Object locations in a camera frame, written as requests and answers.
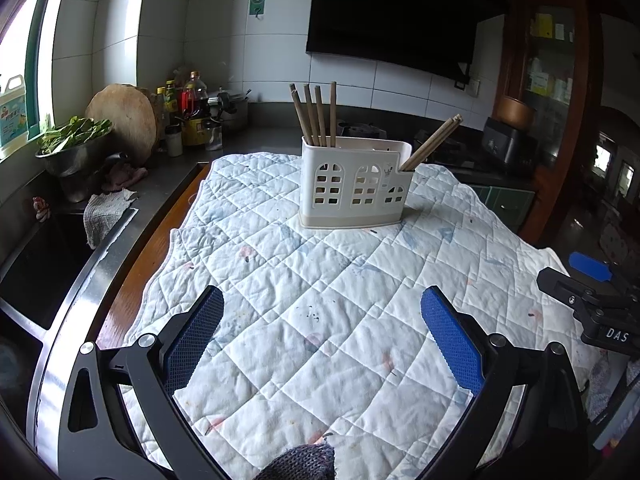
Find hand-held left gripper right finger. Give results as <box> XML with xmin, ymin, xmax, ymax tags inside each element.
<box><xmin>420</xmin><ymin>285</ymin><xmax>591</xmax><ymax>480</ymax></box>

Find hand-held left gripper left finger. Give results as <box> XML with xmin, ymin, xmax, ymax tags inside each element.
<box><xmin>57</xmin><ymin>285</ymin><xmax>231</xmax><ymax>480</ymax></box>

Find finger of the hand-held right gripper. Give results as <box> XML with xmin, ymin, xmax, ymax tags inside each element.
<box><xmin>569</xmin><ymin>251</ymin><xmax>640</xmax><ymax>293</ymax></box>
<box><xmin>536</xmin><ymin>266</ymin><xmax>640</xmax><ymax>321</ymax></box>

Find white plastic utensil holder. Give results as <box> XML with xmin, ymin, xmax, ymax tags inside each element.
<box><xmin>298</xmin><ymin>136</ymin><xmax>413</xmax><ymax>229</ymax></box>

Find wooden chopstick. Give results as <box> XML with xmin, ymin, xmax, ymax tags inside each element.
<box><xmin>314</xmin><ymin>86</ymin><xmax>329</xmax><ymax>148</ymax></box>
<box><xmin>303</xmin><ymin>85</ymin><xmax>323</xmax><ymax>147</ymax></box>
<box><xmin>398</xmin><ymin>116</ymin><xmax>457</xmax><ymax>171</ymax></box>
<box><xmin>402</xmin><ymin>116</ymin><xmax>464</xmax><ymax>173</ymax></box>
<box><xmin>400</xmin><ymin>114</ymin><xmax>462</xmax><ymax>172</ymax></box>
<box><xmin>292</xmin><ymin>90</ymin><xmax>316</xmax><ymax>146</ymax></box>
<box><xmin>289</xmin><ymin>83</ymin><xmax>312</xmax><ymax>145</ymax></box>

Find person's left forearm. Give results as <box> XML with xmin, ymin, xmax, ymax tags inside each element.
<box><xmin>257</xmin><ymin>442</ymin><xmax>336</xmax><ymax>480</ymax></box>

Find patterned seat cushion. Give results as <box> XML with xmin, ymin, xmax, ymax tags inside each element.
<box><xmin>597</xmin><ymin>209</ymin><xmax>632</xmax><ymax>262</ymax></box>

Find grey patterned cloth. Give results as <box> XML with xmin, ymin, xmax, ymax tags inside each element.
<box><xmin>585</xmin><ymin>350</ymin><xmax>640</xmax><ymax>413</ymax></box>

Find green cabinet doors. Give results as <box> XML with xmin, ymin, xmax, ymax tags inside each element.
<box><xmin>467</xmin><ymin>182</ymin><xmax>534</xmax><ymax>226</ymax></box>

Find wooden cabinet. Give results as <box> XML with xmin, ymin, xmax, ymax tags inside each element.
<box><xmin>492</xmin><ymin>0</ymin><xmax>607</xmax><ymax>246</ymax></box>

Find white quilted mat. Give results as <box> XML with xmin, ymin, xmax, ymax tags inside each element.
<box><xmin>122</xmin><ymin>151</ymin><xmax>601</xmax><ymax>480</ymax></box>

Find black kitchen appliance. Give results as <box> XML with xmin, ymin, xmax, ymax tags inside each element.
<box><xmin>482</xmin><ymin>116</ymin><xmax>534</xmax><ymax>176</ymax></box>

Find grey dish cloth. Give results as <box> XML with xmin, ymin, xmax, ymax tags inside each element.
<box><xmin>82</xmin><ymin>187</ymin><xmax>138</xmax><ymax>251</ymax></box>

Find copper pot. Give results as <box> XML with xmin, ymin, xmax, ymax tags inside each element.
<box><xmin>497</xmin><ymin>96</ymin><xmax>534</xmax><ymax>131</ymax></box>

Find steel sink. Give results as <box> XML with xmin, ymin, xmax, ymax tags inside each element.
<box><xmin>0</xmin><ymin>210</ymin><xmax>101</xmax><ymax>331</ymax></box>

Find black gas stove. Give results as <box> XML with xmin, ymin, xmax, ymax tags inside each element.
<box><xmin>336</xmin><ymin>120</ymin><xmax>482</xmax><ymax>172</ymax></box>

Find pink cloth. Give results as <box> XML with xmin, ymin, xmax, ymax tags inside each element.
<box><xmin>102</xmin><ymin>162</ymin><xmax>149</xmax><ymax>193</ymax></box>

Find group of small boxes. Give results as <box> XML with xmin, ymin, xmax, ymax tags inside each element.
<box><xmin>527</xmin><ymin>10</ymin><xmax>576</xmax><ymax>106</ymax></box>

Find steel pot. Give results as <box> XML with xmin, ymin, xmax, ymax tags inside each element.
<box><xmin>56</xmin><ymin>152</ymin><xmax>132</xmax><ymax>204</ymax></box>

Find yellow tin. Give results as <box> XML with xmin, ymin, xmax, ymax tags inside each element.
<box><xmin>181</xmin><ymin>117</ymin><xmax>211</xmax><ymax>148</ymax></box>

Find steel bowl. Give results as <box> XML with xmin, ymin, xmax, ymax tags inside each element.
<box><xmin>35</xmin><ymin>130</ymin><xmax>113</xmax><ymax>177</ymax></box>

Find steel pressure cooker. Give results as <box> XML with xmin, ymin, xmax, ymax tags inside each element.
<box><xmin>207</xmin><ymin>89</ymin><xmax>251</xmax><ymax>134</ymax></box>

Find round wooden cutting board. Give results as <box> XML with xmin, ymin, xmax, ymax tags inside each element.
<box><xmin>85</xmin><ymin>84</ymin><xmax>158</xmax><ymax>166</ymax></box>

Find red sauce bottle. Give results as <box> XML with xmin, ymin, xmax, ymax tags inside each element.
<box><xmin>180</xmin><ymin>85</ymin><xmax>198</xmax><ymax>121</ymax></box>

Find green leafy vegetables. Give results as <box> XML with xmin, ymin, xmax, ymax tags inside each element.
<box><xmin>36</xmin><ymin>116</ymin><xmax>113</xmax><ymax>155</ymax></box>

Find large oil bottle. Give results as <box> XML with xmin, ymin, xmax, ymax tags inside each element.
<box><xmin>187</xmin><ymin>71</ymin><xmax>209</xmax><ymax>117</ymax></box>

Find white detergent bottle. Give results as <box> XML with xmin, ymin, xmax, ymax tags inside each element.
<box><xmin>0</xmin><ymin>75</ymin><xmax>29</xmax><ymax>157</ymax></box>

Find black range hood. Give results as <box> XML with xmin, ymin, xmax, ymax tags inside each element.
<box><xmin>306</xmin><ymin>0</ymin><xmax>506</xmax><ymax>81</ymax></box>

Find green window frame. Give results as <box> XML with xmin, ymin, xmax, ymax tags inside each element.
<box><xmin>0</xmin><ymin>0</ymin><xmax>71</xmax><ymax>162</ymax></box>

